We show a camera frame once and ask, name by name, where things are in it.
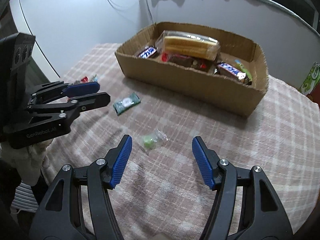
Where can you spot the red dark snack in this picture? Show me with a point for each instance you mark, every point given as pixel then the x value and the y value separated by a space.
pixel 187 61

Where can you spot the green tissue pack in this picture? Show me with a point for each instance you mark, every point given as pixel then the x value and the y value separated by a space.
pixel 311 80

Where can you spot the round green jelly cup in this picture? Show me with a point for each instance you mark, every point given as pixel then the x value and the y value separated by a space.
pixel 240 66

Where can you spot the light green wrapped candy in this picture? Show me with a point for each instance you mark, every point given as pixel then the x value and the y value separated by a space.
pixel 153 140

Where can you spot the large cracker pack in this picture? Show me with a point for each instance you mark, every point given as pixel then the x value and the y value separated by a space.
pixel 188 44

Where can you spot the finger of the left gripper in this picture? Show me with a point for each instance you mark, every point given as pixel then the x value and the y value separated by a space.
pixel 47 99
pixel 81 89

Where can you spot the brown cardboard box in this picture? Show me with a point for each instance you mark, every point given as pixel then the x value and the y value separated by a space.
pixel 221 91

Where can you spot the green mint candy packet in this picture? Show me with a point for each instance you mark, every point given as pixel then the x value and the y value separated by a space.
pixel 126 103

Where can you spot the red dark snack packet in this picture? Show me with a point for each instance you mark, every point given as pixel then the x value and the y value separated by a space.
pixel 86 79

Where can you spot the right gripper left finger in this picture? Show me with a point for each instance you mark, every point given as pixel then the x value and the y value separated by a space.
pixel 77 204

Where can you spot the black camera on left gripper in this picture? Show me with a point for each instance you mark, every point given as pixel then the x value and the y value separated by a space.
pixel 16 51

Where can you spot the dark snickers bar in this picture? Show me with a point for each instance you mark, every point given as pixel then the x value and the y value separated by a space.
pixel 147 52

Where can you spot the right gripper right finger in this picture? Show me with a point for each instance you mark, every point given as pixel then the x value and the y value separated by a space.
pixel 246 205

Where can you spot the left hand white glove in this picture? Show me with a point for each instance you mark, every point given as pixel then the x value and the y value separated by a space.
pixel 28 161

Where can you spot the pink plaid tablecloth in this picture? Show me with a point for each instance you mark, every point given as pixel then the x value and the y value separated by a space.
pixel 162 189

